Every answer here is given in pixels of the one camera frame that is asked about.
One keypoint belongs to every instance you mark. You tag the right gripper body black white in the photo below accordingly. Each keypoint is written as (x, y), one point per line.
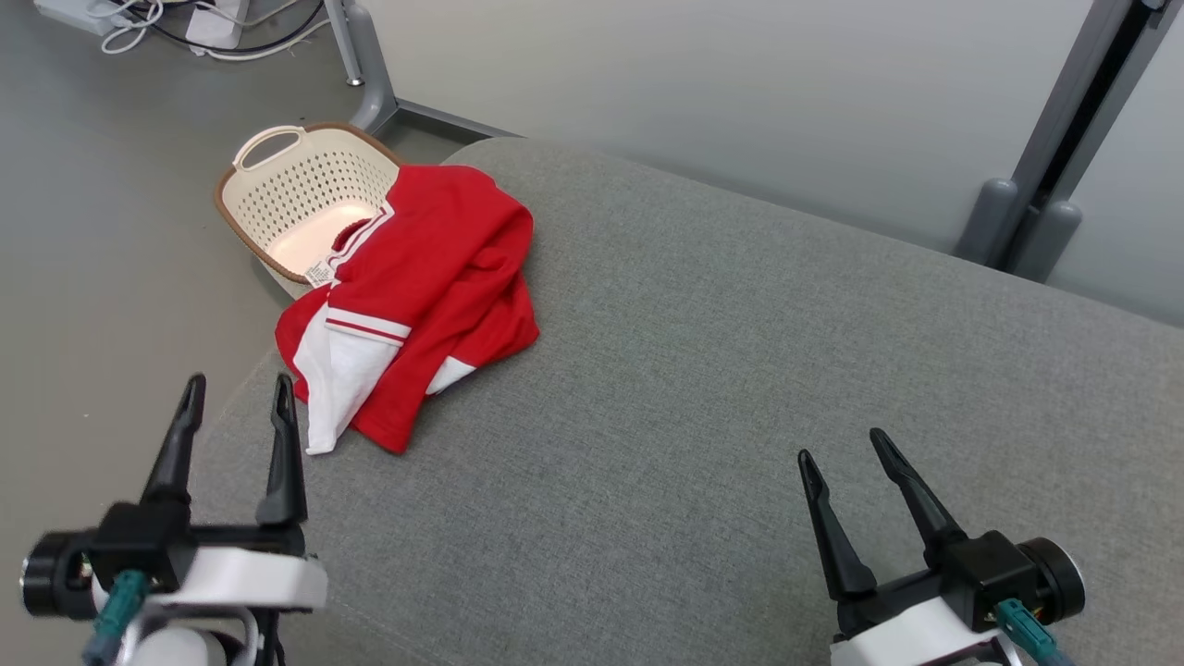
(980, 564)

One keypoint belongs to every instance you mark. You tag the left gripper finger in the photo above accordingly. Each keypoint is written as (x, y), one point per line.
(176, 453)
(285, 462)

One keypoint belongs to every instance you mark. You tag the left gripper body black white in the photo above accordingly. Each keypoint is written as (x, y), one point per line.
(231, 575)

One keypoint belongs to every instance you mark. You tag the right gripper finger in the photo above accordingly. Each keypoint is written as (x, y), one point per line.
(920, 504)
(837, 536)

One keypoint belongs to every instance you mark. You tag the red and white garment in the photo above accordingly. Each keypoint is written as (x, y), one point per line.
(444, 268)

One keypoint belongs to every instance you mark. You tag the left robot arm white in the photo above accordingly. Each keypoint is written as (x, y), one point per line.
(176, 649)

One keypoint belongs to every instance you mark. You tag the grey fabric sofa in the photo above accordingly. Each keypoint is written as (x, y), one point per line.
(703, 388)

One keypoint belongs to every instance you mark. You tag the cream perforated laundry basket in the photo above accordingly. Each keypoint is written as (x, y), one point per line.
(305, 194)

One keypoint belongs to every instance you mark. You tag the white power adapter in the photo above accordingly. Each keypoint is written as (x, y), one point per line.
(215, 23)

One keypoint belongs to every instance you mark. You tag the white power strip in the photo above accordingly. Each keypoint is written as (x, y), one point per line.
(79, 13)

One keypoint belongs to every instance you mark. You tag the grey post with black slot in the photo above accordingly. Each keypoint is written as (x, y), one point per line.
(1045, 157)

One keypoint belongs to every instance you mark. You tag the grey metal stand post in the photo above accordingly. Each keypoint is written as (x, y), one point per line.
(375, 83)

